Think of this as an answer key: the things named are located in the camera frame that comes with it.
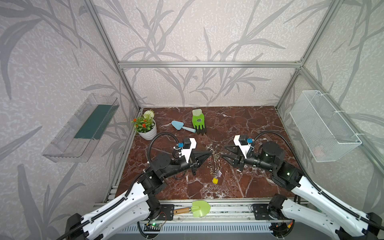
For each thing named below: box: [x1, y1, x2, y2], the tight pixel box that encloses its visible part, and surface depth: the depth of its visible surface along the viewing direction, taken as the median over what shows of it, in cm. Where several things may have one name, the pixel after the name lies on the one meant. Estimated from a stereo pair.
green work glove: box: [192, 108, 206, 135], surface depth 114 cm
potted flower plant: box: [131, 110, 157, 141], surface depth 95 cm
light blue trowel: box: [171, 120, 197, 133], surface depth 110 cm
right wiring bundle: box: [268, 219, 295, 238], surface depth 71 cm
